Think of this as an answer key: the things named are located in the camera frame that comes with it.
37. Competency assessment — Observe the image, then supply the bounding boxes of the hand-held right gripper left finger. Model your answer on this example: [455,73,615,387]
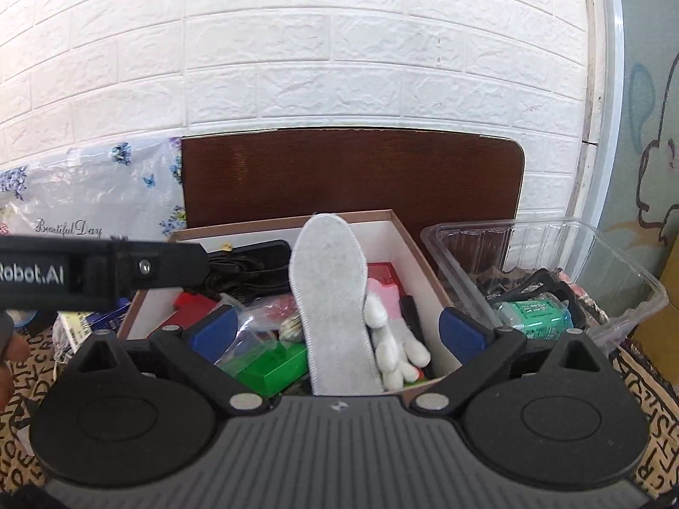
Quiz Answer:
[69,305,269,415]

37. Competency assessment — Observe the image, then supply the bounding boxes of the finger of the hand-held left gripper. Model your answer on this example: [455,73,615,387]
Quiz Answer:
[84,240,211,304]

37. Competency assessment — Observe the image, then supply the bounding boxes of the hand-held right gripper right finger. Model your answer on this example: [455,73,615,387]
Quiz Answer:
[410,306,609,415]

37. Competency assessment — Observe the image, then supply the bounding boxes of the person's left hand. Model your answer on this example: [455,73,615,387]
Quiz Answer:
[0,312,31,406]

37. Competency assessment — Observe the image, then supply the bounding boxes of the red plastic item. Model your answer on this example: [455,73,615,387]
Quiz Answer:
[172,291,222,325]

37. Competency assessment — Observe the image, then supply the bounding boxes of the clear plastic bag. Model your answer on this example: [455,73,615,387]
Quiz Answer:
[232,294,304,352]

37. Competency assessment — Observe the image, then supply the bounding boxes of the small black item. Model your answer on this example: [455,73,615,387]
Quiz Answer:
[399,295,426,341]

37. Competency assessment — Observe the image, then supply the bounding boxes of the green packet box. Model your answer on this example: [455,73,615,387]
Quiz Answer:
[219,341,310,400]

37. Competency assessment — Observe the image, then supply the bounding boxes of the white labelled box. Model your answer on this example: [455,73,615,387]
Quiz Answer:
[54,311,101,355]

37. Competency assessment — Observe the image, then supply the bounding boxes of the white plush toy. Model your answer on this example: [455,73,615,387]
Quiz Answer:
[363,291,432,391]

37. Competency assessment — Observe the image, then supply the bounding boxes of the green bottle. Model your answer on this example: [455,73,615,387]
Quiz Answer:
[492,299,575,340]

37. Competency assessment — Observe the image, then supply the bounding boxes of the blue packet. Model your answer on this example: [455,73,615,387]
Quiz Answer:
[91,301,132,334]

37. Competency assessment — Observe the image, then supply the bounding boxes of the black pouch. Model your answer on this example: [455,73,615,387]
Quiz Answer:
[204,240,292,300]

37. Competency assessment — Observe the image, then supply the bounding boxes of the pink packet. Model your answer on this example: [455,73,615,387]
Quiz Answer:
[366,278,405,327]

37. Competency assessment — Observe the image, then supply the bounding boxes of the red box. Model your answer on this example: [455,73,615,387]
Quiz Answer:
[366,262,408,298]

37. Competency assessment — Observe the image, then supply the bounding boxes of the floral plastic sheet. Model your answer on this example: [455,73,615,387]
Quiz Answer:
[0,136,188,241]

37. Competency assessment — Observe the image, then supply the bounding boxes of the open cardboard box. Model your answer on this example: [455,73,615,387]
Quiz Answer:
[117,209,463,409]

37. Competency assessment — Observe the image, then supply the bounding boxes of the grey felt insole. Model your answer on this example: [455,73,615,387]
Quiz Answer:
[289,213,384,396]

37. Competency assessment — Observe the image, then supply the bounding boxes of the clear plastic container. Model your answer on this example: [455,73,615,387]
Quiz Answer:
[420,216,669,355]

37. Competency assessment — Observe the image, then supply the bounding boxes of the dark wooden board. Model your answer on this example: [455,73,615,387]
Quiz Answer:
[180,126,526,272]

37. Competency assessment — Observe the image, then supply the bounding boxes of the letter-printed tablecloth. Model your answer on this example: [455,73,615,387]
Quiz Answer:
[0,270,679,494]

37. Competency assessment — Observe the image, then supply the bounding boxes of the cartoon wall poster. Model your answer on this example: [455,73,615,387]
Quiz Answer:
[598,50,679,279]

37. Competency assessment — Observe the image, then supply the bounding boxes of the white door frame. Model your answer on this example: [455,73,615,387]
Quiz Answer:
[567,0,626,224]

